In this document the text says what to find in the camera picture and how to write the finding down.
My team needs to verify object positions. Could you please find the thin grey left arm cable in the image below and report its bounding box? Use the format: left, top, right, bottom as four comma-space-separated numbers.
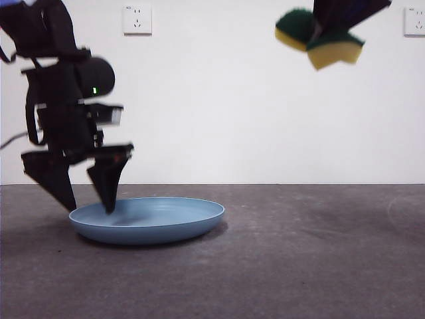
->
0, 132, 30, 150

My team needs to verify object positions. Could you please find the white wall socket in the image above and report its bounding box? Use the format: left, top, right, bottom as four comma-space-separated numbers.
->
123, 5, 153, 37
403, 6, 425, 37

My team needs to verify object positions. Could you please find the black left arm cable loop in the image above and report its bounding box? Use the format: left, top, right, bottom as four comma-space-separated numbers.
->
25, 96, 47, 146

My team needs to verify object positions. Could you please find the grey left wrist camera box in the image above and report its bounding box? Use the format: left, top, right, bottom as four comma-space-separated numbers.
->
78, 103, 124, 126

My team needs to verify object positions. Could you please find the yellow sponge with green scourer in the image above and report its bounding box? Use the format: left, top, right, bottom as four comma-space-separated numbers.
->
274, 9, 366, 71

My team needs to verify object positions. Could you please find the light blue round plate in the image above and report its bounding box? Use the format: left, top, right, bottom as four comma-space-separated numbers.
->
68, 197, 225, 246

